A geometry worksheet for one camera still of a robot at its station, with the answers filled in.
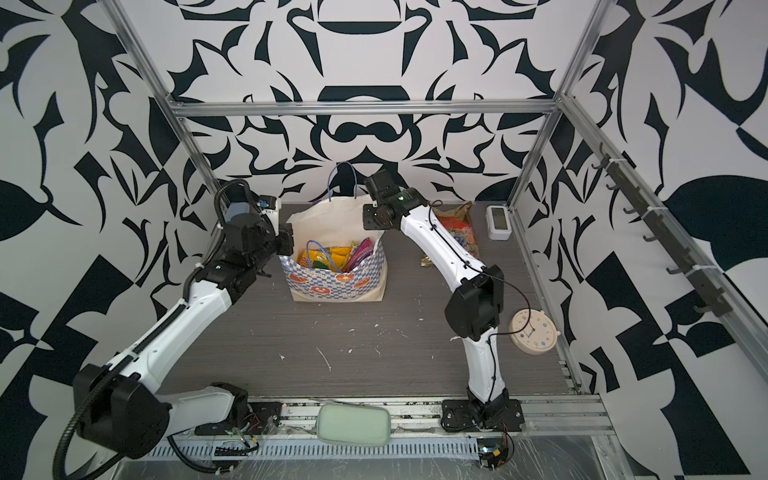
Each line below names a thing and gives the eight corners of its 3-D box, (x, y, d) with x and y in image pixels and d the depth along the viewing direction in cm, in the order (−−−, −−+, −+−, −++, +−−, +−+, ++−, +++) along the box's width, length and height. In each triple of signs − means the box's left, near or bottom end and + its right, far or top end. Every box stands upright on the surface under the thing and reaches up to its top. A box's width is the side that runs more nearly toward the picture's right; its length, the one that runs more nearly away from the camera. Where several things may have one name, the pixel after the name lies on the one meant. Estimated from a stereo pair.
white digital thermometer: (489, 240, 111) (492, 232, 108) (485, 212, 120) (488, 204, 117) (509, 242, 111) (513, 234, 107) (503, 214, 120) (507, 205, 116)
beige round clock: (514, 354, 87) (520, 349, 84) (504, 314, 95) (508, 308, 91) (558, 354, 87) (565, 349, 84) (544, 314, 95) (550, 308, 91)
